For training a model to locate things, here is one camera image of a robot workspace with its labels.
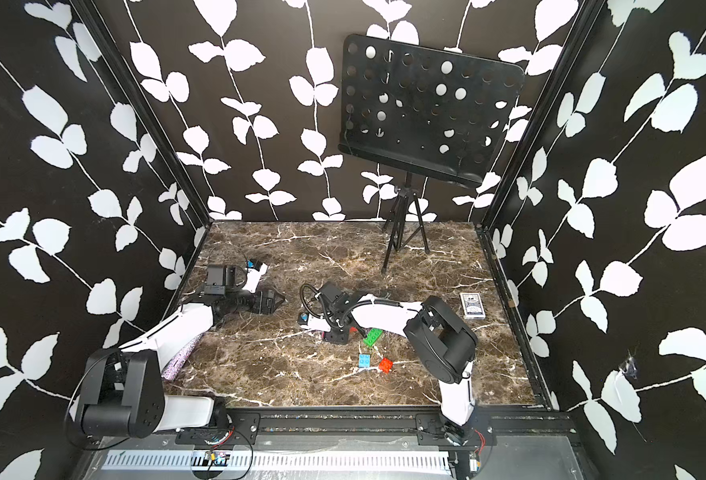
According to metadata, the green lego brick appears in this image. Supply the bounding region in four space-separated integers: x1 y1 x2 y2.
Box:
363 328 383 347

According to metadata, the blue lego brick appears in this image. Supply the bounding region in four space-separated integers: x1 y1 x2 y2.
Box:
358 354 371 369

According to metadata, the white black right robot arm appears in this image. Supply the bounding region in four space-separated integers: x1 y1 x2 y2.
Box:
298 293 478 446

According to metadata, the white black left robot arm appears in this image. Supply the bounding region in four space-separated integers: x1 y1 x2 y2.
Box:
62 259 285 448

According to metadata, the red lego brick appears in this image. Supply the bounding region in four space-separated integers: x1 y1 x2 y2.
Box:
378 358 394 373

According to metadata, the black music stand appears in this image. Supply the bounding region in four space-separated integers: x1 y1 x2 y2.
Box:
338 34 526 255

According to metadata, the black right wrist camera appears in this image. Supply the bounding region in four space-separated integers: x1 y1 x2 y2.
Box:
317 282 352 319

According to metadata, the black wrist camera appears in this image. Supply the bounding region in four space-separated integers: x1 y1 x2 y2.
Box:
317 282 352 319
203 265 241 295

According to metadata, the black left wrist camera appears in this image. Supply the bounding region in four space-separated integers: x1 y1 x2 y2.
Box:
203 265 241 295

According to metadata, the black mounting rail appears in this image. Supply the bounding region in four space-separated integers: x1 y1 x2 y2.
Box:
175 407 582 448

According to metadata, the white perforated cable duct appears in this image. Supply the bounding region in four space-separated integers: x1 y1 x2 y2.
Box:
100 450 450 474

